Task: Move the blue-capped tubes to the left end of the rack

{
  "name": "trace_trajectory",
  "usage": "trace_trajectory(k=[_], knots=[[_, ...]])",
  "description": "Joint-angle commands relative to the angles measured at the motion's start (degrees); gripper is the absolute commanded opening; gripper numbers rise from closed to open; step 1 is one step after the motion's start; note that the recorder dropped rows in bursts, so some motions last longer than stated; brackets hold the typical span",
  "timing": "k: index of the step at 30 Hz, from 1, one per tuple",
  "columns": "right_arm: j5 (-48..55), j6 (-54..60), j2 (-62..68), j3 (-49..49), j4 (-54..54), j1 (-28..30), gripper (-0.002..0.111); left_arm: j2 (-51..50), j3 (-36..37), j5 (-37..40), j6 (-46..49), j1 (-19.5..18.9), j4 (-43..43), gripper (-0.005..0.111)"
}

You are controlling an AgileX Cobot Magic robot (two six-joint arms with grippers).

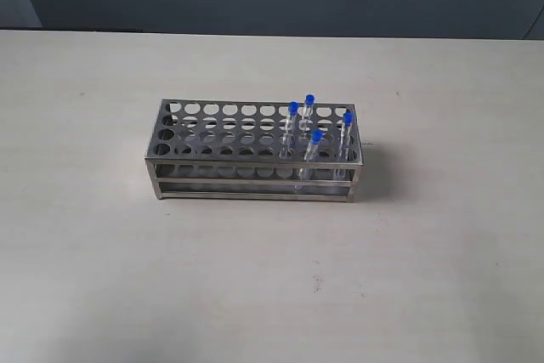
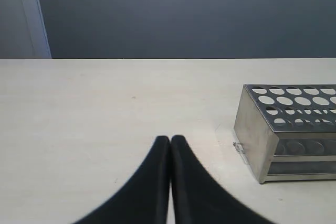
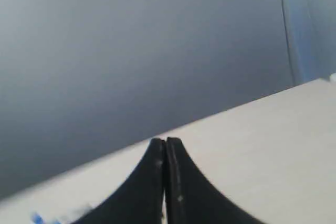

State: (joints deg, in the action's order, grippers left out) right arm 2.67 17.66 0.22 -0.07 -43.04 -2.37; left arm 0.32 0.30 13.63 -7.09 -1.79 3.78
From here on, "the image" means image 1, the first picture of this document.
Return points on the blue-capped tube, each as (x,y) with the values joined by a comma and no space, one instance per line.
(288,137)
(304,122)
(304,173)
(345,131)

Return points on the stainless steel test tube rack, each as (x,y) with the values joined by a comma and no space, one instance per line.
(230,150)

